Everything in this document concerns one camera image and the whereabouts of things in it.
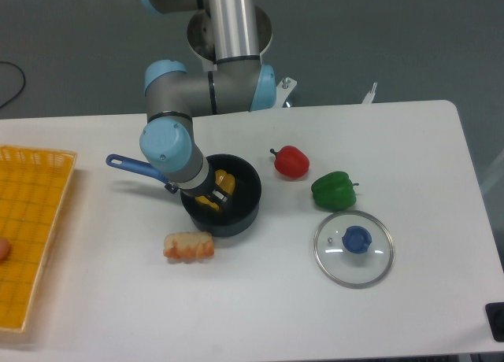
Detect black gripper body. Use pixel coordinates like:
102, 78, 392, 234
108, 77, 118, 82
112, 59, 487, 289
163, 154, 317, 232
166, 172, 219, 198

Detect yellow bell pepper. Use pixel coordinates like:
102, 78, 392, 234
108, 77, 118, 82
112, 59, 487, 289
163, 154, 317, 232
195, 169, 235, 212

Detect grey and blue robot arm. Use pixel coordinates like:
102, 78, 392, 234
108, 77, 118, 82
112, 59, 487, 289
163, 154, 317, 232
139, 0, 276, 209

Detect red bell pepper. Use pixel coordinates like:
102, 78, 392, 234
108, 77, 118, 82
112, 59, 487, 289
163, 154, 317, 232
269, 146, 310, 179

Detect green bell pepper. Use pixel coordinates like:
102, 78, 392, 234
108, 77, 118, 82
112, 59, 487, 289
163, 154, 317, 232
310, 171, 358, 212

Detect toy bread roll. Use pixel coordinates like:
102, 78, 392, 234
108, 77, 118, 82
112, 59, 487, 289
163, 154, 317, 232
163, 231, 214, 260

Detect yellow plastic basket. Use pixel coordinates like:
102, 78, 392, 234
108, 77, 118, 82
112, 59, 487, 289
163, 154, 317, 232
1, 145, 77, 333

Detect glass lid with blue knob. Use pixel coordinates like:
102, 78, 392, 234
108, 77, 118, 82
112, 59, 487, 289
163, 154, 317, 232
313, 210, 395, 289

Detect orange object in basket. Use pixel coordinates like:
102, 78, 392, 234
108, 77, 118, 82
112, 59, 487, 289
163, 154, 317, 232
0, 238, 11, 261

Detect black device at table edge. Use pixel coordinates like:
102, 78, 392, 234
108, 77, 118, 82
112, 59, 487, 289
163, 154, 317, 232
485, 302, 504, 342

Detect dark pot with blue handle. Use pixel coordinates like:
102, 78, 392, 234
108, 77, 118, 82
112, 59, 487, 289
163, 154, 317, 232
106, 153, 262, 238

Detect black cable on floor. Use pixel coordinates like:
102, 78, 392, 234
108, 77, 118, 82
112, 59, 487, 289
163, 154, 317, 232
0, 61, 27, 110

